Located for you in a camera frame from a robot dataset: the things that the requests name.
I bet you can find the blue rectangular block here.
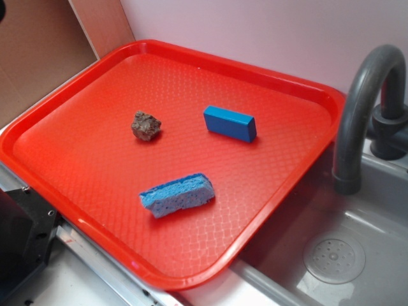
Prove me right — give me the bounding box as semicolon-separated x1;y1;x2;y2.
203;106;257;143

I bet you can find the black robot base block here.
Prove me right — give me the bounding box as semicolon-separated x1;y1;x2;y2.
1;189;60;302

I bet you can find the red plastic tray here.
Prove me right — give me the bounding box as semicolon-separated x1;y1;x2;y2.
1;40;345;291

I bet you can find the blue sponge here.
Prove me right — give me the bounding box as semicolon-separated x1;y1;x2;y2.
139;173;215;219

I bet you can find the brown rock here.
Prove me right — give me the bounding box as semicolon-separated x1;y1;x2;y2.
131;110;162;142

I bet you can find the grey plastic sink basin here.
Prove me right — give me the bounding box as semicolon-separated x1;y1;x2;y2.
231;133;408;306

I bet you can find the grey toy faucet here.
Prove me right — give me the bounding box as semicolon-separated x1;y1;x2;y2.
332;45;407;195

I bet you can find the brown cardboard panel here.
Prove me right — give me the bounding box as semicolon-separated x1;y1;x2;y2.
1;1;135;127

